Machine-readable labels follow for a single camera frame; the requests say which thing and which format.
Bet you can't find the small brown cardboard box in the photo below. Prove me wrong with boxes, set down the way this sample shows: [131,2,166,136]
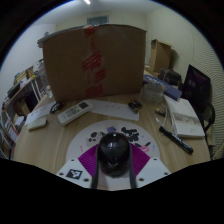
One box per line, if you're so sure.
[148,38,173,75]

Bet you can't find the grey woven container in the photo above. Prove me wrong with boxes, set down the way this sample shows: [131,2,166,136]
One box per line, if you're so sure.
[141,82,167,103]

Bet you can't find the white cable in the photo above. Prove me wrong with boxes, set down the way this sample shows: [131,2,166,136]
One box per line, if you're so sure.
[152,99,168,118]

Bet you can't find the black computer monitor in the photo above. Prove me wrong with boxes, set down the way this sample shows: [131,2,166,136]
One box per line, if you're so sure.
[181,64,212,114]

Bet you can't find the wooden desk with clutter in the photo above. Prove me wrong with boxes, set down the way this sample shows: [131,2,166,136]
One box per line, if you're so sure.
[1,64,46,118]

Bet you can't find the black bag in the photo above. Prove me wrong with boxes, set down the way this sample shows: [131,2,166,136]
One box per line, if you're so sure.
[159,68,183,88]

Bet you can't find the black marker pen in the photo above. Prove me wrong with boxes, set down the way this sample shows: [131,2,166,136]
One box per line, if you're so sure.
[158,125,195,155]

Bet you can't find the blue flat box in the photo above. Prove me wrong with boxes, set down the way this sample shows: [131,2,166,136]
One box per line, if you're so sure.
[143,73,184,102]

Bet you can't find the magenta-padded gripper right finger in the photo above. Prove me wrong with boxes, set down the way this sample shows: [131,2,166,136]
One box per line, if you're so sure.
[128,143,172,190]

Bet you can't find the black binder clips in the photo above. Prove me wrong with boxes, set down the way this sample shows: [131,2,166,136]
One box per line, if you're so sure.
[128,100,144,113]

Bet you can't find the small white flat device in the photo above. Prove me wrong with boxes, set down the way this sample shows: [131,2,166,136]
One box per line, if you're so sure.
[26,116,48,132]

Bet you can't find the large brown cardboard box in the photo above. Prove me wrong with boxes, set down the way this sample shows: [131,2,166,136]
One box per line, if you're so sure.
[42,23,148,103]

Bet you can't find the white paper sheet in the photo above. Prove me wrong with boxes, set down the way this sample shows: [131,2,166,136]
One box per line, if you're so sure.
[24,100,61,126]
[87,98,141,122]

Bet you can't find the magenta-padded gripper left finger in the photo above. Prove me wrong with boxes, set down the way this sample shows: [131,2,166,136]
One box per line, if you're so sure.
[55,143,101,190]

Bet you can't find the round white printed mouse pad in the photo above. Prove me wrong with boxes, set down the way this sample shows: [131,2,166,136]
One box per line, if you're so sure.
[65,119,161,164]

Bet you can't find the white remote control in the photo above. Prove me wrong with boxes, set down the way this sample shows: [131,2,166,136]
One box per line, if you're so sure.
[57,100,94,127]

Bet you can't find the white book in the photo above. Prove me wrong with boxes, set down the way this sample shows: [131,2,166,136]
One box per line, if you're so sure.
[163,94,206,139]

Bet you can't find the black computer mouse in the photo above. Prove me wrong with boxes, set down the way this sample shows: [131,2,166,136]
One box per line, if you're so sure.
[97,132,132,178]

